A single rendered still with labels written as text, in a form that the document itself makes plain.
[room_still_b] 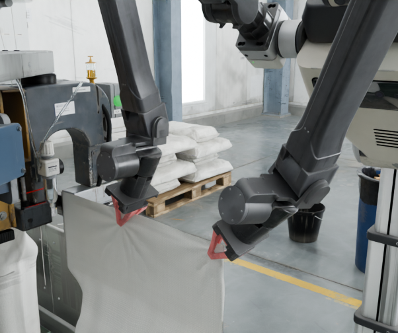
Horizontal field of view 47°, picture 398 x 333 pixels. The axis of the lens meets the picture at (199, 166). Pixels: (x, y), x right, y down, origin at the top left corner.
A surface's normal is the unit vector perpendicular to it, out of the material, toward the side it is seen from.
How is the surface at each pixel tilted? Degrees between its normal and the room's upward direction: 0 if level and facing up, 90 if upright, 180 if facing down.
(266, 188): 33
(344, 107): 121
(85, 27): 91
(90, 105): 90
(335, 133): 117
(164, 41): 90
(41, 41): 90
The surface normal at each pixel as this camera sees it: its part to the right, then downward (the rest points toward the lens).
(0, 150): 0.97, 0.06
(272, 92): -0.63, 0.20
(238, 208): -0.76, -0.06
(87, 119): 0.78, 0.16
